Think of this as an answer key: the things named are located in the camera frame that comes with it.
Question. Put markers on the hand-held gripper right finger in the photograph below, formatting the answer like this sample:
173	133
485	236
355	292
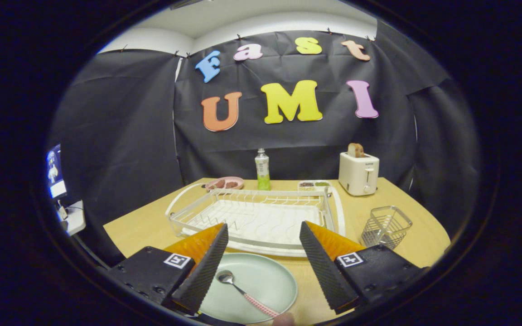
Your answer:
326	271

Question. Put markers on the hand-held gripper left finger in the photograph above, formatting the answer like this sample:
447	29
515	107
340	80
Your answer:
204	271

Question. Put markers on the light green plate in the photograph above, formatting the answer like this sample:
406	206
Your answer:
265	276

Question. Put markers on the white divided sauce dish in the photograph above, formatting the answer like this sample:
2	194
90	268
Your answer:
314	184

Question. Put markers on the pink plate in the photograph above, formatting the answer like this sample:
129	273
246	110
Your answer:
241	183

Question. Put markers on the white toaster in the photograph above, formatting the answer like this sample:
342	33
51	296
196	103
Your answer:
356	176

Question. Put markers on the green drink bottle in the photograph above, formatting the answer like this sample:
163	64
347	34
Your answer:
263	174

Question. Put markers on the brown bread slice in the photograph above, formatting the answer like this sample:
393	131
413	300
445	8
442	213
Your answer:
356	150

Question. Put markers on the white side table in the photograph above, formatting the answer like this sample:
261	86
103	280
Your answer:
75	219

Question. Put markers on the black backdrop cloth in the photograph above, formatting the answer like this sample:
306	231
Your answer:
129	149

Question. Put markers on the computer monitor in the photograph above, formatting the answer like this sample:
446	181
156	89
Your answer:
56	172

